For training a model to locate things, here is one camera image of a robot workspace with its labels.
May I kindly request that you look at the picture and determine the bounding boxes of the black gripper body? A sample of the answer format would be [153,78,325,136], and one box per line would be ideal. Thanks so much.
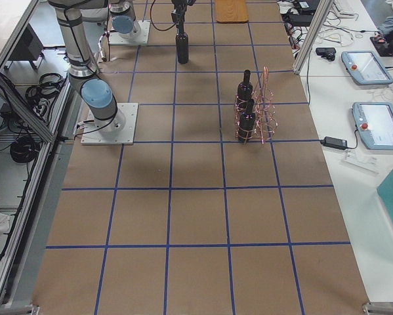
[171,0,195,23]

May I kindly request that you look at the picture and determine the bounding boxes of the dark wine bottle carried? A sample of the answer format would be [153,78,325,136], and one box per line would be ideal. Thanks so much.
[175,21,189,64]

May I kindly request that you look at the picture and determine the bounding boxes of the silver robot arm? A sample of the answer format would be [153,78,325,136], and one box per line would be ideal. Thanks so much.
[49,1,138,131]
[109,1,140,37]

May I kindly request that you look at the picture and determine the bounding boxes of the wooden tray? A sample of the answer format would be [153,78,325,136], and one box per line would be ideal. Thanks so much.
[214,0,249,24]

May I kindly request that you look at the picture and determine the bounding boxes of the dark wine bottle far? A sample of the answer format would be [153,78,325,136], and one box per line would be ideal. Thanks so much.
[237,70,253,101]

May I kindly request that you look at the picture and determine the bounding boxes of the dark wine bottle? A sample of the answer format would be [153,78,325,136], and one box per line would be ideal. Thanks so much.
[237,70,253,101]
[238,98,256,143]

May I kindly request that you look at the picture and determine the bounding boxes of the dark wine bottle near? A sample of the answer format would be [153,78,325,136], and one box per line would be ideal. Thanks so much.
[238,98,256,143]

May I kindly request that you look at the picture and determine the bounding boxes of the teach pendant far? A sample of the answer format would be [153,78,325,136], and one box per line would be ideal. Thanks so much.
[341,51,393,85]

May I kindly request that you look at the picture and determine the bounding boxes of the teach pendant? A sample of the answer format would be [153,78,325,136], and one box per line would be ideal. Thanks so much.
[341,51,393,85]
[352,102,393,150]

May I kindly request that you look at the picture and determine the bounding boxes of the black power adapter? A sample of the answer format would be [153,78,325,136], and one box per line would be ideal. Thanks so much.
[320,136,348,150]

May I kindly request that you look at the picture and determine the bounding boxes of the teach pendant near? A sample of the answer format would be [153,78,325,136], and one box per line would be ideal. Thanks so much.
[352,102,393,150]

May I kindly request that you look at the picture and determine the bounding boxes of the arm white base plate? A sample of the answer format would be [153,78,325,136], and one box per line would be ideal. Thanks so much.
[109,19,150,46]
[80,103,138,145]

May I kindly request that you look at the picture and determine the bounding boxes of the copper wire bottle basket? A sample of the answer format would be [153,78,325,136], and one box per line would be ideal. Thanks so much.
[234,67,278,143]

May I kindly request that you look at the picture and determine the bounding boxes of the aluminium frame post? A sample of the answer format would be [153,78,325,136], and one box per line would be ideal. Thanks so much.
[293,0,333,75]

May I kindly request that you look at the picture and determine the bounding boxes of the black camera device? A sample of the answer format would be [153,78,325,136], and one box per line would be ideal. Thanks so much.
[315,47,336,61]

